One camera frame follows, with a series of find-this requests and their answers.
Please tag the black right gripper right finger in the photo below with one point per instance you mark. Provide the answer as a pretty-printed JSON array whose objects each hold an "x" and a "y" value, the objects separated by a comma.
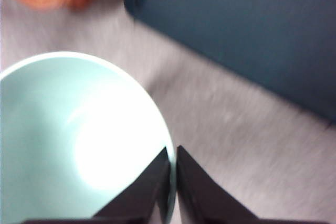
[{"x": 204, "y": 200}]

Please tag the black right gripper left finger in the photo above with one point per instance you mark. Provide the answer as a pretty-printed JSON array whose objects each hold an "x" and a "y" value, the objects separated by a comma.
[{"x": 141, "y": 197}]

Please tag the dark rectangular tray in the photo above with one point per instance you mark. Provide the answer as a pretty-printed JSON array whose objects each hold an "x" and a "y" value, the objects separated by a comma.
[{"x": 249, "y": 30}]

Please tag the teal ceramic bowl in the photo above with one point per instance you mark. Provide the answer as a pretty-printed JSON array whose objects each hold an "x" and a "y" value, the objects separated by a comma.
[{"x": 52, "y": 129}]

